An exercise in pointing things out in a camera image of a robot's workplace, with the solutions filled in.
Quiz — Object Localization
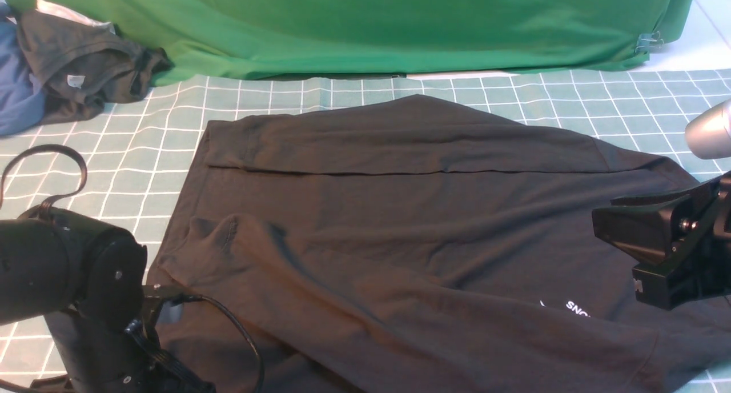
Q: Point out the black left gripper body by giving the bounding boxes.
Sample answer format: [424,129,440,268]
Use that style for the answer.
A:
[30,311,216,392]

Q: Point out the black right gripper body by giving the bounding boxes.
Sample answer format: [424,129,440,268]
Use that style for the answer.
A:
[592,174,730,310]

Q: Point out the gray long sleeve shirt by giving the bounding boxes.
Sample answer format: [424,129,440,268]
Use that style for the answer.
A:
[148,95,729,392]

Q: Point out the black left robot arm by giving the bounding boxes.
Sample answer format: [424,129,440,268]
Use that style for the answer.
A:
[1,207,216,392]

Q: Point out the dark gray crumpled shirt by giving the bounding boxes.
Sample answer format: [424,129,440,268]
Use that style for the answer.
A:
[17,10,173,125]

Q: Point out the metal binder clip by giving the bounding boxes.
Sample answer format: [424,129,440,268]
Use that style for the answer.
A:
[634,31,665,54]

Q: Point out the green grid tablecloth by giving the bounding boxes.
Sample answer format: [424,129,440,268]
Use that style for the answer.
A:
[0,69,731,393]

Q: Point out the blue crumpled garment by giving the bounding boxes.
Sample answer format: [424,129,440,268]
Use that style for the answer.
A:
[1,2,46,137]

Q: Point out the green backdrop cloth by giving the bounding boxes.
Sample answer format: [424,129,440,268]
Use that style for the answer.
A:
[6,0,692,85]

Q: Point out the white cloth behind pile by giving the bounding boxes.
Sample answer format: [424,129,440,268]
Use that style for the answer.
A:
[36,0,117,34]

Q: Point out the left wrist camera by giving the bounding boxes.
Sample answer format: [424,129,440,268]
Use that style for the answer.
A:
[140,284,203,326]

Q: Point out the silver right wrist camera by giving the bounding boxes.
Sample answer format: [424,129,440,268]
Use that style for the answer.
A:
[685,99,730,161]

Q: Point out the black left camera cable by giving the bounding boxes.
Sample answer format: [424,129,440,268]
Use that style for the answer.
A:
[0,144,264,393]

